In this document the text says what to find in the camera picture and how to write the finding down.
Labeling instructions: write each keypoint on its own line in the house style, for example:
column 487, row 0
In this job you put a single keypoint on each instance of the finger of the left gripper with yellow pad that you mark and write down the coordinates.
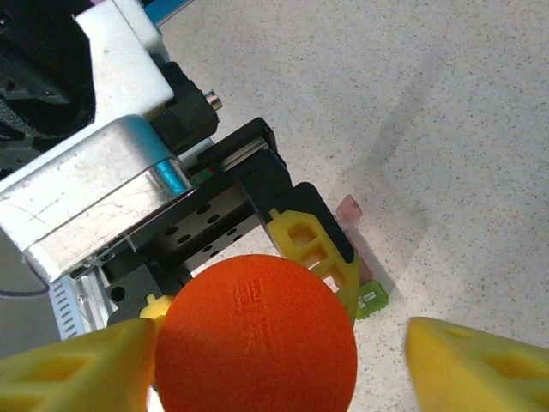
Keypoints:
column 133, row 296
column 330, row 240

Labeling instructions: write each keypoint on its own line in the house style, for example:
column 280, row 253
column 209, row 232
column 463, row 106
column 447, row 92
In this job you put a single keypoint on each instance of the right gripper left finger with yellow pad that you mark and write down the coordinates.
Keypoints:
column 64, row 377

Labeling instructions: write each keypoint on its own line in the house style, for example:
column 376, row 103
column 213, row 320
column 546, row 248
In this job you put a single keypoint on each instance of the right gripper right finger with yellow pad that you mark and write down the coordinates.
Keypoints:
column 480, row 377

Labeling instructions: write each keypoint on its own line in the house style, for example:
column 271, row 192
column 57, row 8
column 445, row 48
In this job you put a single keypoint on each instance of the orange bottle cap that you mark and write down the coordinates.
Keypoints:
column 257, row 343

